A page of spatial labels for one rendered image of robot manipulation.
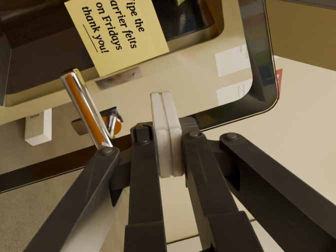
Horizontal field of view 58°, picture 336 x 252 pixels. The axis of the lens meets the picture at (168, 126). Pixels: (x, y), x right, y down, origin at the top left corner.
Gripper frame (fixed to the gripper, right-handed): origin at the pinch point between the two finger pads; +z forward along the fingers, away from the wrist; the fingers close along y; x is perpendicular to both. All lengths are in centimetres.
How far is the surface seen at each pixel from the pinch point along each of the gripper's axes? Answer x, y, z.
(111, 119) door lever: -4.3, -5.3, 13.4
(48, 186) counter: -29, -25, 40
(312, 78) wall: -31, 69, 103
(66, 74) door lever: 2.3, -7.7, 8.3
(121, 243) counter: -66, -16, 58
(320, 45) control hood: 0.4, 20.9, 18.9
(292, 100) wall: -43, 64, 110
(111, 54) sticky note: 2.8, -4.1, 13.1
